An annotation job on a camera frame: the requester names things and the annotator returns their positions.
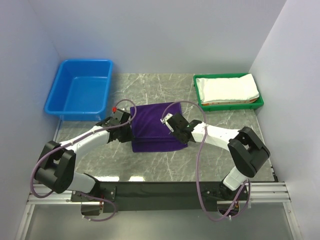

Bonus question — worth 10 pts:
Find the blue plastic bin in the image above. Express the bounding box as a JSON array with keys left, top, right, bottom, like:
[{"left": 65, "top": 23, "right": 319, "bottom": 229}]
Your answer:
[{"left": 44, "top": 59, "right": 113, "bottom": 122}]

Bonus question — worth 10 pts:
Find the orange Doraemon towel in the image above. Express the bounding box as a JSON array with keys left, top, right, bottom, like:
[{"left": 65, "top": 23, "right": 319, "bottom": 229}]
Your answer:
[{"left": 201, "top": 98, "right": 258, "bottom": 106}]

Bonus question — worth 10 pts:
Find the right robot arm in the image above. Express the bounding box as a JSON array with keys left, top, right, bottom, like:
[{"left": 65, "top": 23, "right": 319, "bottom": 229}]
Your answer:
[{"left": 161, "top": 113, "right": 271, "bottom": 200}]

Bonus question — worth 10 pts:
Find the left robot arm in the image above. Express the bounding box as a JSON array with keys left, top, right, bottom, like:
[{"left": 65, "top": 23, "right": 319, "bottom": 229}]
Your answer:
[{"left": 31, "top": 109, "right": 134, "bottom": 201}]

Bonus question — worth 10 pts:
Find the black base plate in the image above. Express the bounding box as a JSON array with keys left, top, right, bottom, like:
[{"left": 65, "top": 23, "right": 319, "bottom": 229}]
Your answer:
[{"left": 70, "top": 181, "right": 250, "bottom": 216}]

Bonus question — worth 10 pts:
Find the aluminium mounting rail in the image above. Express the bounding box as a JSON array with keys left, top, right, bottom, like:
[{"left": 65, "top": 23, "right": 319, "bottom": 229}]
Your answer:
[{"left": 26, "top": 182, "right": 291, "bottom": 205}]

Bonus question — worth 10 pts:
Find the purple towel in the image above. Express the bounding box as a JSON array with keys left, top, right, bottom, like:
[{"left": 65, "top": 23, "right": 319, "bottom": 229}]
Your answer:
[{"left": 130, "top": 102, "right": 188, "bottom": 153}]

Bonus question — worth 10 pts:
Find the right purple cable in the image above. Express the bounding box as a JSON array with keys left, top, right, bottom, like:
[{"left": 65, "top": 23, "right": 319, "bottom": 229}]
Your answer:
[{"left": 161, "top": 100, "right": 251, "bottom": 222}]

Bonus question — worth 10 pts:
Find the white towel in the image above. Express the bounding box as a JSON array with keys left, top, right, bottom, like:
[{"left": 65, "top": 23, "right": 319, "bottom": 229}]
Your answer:
[{"left": 195, "top": 73, "right": 260, "bottom": 103}]

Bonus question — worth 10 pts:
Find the green plastic tray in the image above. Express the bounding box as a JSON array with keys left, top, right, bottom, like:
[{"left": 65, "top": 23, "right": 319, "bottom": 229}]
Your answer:
[{"left": 193, "top": 73, "right": 264, "bottom": 112}]

